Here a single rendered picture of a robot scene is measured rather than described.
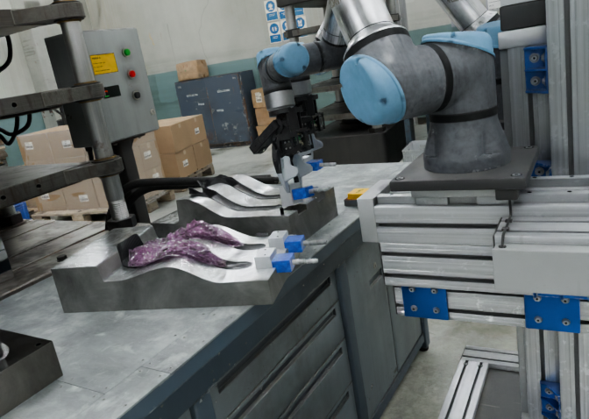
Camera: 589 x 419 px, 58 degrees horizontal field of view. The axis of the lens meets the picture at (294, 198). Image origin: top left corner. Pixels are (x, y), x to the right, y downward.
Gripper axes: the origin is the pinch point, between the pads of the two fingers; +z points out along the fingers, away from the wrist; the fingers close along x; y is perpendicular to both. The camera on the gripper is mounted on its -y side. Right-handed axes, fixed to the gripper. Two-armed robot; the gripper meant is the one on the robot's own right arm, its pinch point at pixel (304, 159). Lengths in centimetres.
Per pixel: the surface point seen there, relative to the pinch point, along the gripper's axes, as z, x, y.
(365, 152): 72, 334, -132
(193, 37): -83, 562, -512
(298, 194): 1.9, -31.1, 15.3
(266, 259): 8, -59, 22
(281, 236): 7, -47, 19
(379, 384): 79, 0, 15
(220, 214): 6.1, -35.6, -7.9
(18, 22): -55, -38, -69
